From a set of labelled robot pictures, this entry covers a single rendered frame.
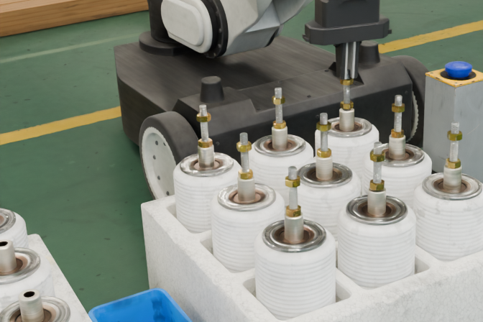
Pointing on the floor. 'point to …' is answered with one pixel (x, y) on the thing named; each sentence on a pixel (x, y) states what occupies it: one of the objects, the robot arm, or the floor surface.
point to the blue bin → (141, 309)
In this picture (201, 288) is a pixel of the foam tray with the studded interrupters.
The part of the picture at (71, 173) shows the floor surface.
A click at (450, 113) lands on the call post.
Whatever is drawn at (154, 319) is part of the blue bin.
